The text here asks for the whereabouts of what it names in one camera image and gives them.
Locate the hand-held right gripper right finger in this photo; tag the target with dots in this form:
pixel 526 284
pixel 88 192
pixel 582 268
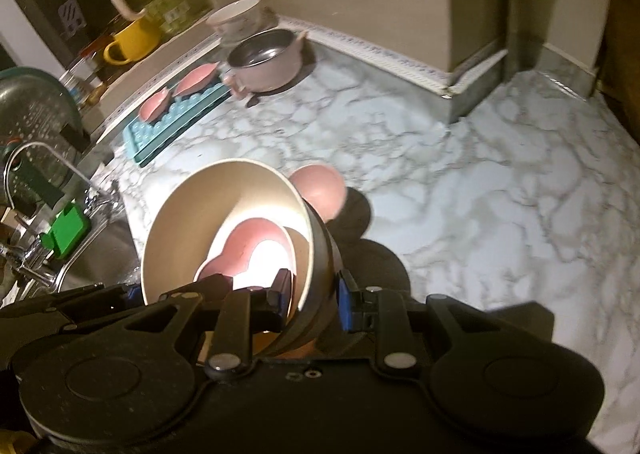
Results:
pixel 345 304

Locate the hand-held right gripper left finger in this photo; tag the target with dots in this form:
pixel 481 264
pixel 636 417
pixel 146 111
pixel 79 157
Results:
pixel 282 299

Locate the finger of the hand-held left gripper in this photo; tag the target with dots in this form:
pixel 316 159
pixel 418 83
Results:
pixel 50 299
pixel 115 298

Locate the pink heart-shaped dish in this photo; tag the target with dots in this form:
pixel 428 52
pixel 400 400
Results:
pixel 245 244

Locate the cream bowl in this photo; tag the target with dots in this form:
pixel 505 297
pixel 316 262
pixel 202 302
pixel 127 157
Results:
pixel 200 214

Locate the steel sink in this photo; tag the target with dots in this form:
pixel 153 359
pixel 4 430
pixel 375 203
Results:
pixel 100 254

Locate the green plastic holder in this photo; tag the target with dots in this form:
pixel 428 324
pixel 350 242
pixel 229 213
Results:
pixel 67 231

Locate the chrome faucet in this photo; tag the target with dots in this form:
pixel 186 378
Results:
pixel 30 153

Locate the blue ice cube tray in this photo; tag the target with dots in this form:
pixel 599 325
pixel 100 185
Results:
pixel 170 133

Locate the metal colander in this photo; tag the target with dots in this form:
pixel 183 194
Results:
pixel 35 118

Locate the pink apple-shaped dish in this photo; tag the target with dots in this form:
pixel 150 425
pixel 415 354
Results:
pixel 155 106

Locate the pink steel pot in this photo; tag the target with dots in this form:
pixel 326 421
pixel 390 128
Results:
pixel 270 68

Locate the pink leaf-shaped dish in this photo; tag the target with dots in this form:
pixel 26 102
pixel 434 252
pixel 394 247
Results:
pixel 195 79

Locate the yellow mug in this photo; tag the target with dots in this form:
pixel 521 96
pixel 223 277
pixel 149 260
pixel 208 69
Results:
pixel 137 41

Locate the white floral bowl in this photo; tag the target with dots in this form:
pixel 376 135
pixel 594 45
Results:
pixel 232 18

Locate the grey window sticker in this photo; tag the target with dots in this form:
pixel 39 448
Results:
pixel 71 12

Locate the round wooden cutting board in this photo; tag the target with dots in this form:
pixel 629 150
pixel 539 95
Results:
pixel 622 23

